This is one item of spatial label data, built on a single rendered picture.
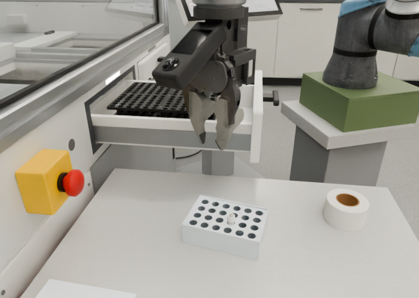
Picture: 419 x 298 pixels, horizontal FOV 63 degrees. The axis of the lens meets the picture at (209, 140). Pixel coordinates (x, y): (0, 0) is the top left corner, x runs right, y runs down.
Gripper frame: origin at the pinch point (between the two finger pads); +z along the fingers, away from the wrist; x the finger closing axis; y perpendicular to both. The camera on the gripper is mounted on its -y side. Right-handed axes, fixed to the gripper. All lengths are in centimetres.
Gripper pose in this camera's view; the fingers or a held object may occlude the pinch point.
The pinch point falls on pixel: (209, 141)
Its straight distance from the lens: 54.9
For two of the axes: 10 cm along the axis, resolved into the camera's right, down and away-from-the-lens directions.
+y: 6.0, -3.6, 7.1
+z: 0.0, 8.9, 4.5
